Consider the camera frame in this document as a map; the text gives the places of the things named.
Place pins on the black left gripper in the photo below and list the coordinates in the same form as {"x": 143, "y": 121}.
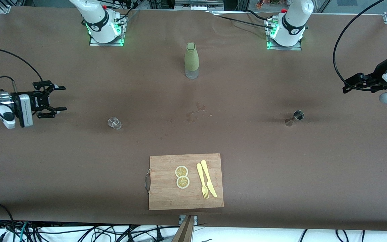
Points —
{"x": 372, "y": 81}

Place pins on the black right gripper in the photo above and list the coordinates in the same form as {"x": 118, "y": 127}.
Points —
{"x": 33, "y": 103}

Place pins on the steel double jigger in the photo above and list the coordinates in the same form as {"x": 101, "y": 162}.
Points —
{"x": 297, "y": 116}

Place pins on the clear glass shaker cup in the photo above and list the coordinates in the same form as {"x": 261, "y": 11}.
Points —
{"x": 114, "y": 123}

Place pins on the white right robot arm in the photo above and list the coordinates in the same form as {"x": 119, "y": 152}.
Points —
{"x": 99, "y": 20}

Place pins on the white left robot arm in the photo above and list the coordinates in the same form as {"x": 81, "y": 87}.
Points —
{"x": 292, "y": 20}

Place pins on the green bottle clear base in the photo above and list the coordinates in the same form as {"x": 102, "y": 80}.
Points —
{"x": 191, "y": 60}

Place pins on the yellow lemon slice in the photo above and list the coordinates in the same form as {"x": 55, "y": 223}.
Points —
{"x": 182, "y": 182}
{"x": 181, "y": 171}

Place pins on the yellow plastic fork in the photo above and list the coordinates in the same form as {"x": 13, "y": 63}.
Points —
{"x": 201, "y": 178}

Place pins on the yellow plastic knife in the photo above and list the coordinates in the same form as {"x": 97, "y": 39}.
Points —
{"x": 207, "y": 176}

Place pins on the brown wooden post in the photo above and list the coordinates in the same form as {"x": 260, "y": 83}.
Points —
{"x": 185, "y": 232}

